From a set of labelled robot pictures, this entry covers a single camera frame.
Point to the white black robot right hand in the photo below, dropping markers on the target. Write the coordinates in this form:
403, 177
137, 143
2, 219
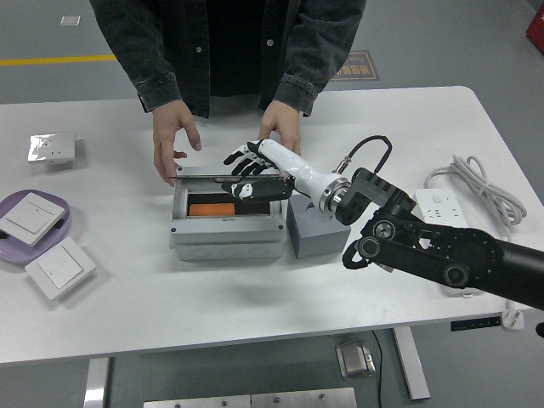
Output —
289, 163

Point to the person's left hand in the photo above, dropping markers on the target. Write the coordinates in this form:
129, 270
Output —
285, 123

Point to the person's right hand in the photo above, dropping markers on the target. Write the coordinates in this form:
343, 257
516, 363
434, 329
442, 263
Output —
168, 127

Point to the orange cylinder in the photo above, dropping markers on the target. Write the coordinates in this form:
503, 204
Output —
212, 209

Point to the grey box with clear flap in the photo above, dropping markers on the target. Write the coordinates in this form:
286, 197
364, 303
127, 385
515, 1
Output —
225, 231

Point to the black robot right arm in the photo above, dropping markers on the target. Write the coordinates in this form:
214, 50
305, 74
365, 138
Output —
425, 251

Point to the person's left forearm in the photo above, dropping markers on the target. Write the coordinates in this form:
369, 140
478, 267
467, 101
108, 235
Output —
310, 81

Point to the person's right forearm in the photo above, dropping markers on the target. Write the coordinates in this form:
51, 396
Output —
149, 81

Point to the grey cube with round hole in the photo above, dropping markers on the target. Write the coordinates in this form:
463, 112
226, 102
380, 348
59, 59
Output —
314, 238

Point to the metal floor socket box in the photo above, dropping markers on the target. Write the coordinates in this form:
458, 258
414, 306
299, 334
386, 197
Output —
355, 359

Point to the dark floor sign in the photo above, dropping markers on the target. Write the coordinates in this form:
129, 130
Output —
361, 68

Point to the person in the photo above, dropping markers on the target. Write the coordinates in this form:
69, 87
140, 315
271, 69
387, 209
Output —
229, 42

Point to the yellow floor tape line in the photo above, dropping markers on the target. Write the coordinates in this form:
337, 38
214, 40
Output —
55, 60

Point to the silver floor cover plate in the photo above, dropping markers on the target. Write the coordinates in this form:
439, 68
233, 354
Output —
70, 20

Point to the purple tray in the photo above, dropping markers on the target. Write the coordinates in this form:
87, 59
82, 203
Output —
17, 254

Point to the white table leg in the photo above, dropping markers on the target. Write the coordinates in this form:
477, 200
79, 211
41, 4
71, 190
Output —
97, 382
410, 365

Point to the black table control panel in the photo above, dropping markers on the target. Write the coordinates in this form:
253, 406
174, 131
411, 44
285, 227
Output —
476, 324

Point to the red object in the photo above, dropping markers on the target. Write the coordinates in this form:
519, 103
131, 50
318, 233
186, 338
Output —
537, 30

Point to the wrapped white wall socket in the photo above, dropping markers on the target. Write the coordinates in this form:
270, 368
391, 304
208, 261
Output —
59, 146

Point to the white wall switch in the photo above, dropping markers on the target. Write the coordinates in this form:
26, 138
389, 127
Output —
30, 217
59, 265

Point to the metal base plate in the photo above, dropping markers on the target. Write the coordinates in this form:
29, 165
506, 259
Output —
255, 399

